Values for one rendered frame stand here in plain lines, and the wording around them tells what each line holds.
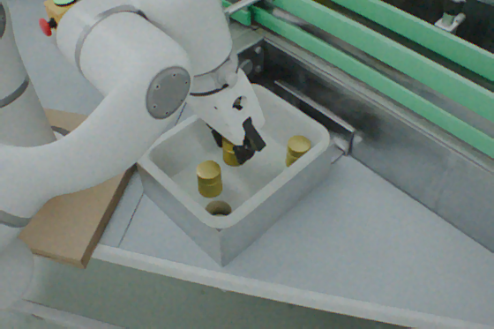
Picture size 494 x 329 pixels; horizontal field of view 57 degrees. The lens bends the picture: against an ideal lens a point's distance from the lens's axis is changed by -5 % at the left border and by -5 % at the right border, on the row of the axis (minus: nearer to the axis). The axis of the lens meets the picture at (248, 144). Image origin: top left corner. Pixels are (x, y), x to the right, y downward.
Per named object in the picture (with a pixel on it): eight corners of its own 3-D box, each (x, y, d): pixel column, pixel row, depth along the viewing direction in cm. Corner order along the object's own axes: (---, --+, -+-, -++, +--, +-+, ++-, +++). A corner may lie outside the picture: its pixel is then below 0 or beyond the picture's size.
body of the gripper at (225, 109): (259, 60, 49) (274, 121, 59) (198, 22, 54) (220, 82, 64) (207, 107, 47) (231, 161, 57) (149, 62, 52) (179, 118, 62)
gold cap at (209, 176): (209, 202, 66) (206, 183, 63) (192, 188, 68) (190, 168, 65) (228, 189, 68) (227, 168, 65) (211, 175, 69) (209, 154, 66)
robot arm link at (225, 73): (257, 48, 48) (261, 66, 50) (201, 14, 52) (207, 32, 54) (203, 95, 46) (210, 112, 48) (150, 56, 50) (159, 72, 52)
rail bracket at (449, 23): (458, 65, 70) (488, -12, 60) (436, 85, 67) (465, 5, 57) (435, 54, 72) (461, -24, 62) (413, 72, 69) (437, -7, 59)
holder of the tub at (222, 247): (349, 157, 74) (358, 122, 69) (221, 268, 61) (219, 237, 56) (272, 104, 83) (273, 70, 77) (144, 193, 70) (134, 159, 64)
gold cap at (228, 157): (235, 171, 65) (234, 150, 62) (217, 157, 67) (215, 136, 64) (252, 157, 67) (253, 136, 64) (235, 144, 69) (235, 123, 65)
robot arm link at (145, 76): (7, 181, 46) (141, 25, 47) (67, 266, 40) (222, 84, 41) (-68, 152, 39) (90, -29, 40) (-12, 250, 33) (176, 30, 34)
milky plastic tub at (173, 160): (330, 174, 71) (339, 135, 65) (221, 268, 61) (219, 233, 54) (250, 117, 80) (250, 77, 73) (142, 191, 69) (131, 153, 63)
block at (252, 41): (267, 72, 78) (268, 37, 73) (225, 99, 74) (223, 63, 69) (251, 63, 80) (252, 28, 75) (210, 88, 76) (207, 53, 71)
